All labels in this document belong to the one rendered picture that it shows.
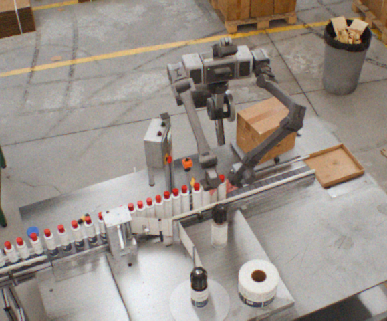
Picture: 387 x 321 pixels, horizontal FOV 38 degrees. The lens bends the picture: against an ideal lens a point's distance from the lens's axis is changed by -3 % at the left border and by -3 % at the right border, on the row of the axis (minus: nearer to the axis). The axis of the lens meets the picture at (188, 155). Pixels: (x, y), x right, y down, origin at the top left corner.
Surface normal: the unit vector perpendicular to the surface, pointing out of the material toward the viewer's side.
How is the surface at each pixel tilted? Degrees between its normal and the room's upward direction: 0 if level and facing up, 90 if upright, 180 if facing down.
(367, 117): 0
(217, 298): 0
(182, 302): 0
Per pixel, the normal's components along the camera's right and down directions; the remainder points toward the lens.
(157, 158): -0.22, 0.69
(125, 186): -0.04, -0.71
